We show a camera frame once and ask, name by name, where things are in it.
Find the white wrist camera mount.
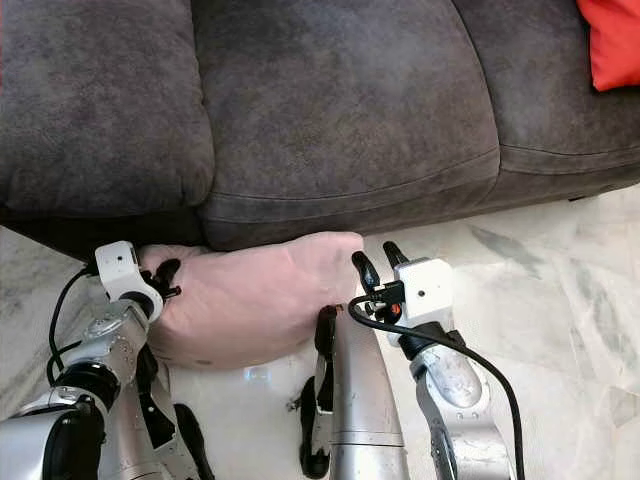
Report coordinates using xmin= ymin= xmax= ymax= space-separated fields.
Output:
xmin=95 ymin=241 xmax=166 ymax=321
xmin=390 ymin=257 xmax=459 ymax=337

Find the black left robot leg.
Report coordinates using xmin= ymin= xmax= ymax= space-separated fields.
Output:
xmin=132 ymin=345 xmax=217 ymax=480

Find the silver right robot leg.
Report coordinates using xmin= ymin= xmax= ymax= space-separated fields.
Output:
xmin=298 ymin=303 xmax=413 ymax=480

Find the dark brown fabric sofa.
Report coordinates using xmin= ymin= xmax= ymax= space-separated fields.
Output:
xmin=0 ymin=0 xmax=640 ymax=254

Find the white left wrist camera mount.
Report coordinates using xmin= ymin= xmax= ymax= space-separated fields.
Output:
xmin=95 ymin=241 xmax=166 ymax=321

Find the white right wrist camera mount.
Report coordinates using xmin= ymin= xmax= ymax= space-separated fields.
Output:
xmin=390 ymin=257 xmax=459 ymax=337

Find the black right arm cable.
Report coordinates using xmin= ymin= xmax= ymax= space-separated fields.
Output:
xmin=348 ymin=296 xmax=526 ymax=480

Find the red pillow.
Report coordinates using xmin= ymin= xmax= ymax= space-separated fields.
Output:
xmin=576 ymin=0 xmax=640 ymax=93

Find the pink plush pillow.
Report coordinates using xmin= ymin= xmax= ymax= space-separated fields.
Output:
xmin=140 ymin=232 xmax=365 ymax=371

